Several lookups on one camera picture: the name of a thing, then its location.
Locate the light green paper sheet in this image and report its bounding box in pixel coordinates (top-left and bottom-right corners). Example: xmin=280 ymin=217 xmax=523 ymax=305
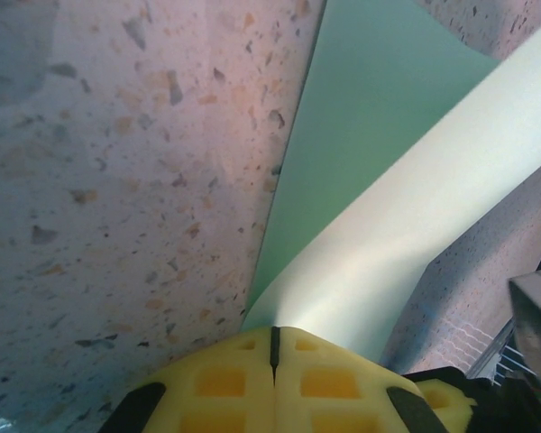
xmin=241 ymin=0 xmax=541 ymax=362

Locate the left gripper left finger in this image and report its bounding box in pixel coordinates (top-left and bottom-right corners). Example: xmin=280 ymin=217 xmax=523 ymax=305
xmin=110 ymin=325 xmax=277 ymax=433

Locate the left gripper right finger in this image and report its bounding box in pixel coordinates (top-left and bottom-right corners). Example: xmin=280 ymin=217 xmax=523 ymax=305
xmin=274 ymin=325 xmax=447 ymax=433

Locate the long aluminium mounting rail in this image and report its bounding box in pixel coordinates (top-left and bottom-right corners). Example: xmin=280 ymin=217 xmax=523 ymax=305
xmin=468 ymin=266 xmax=541 ymax=393

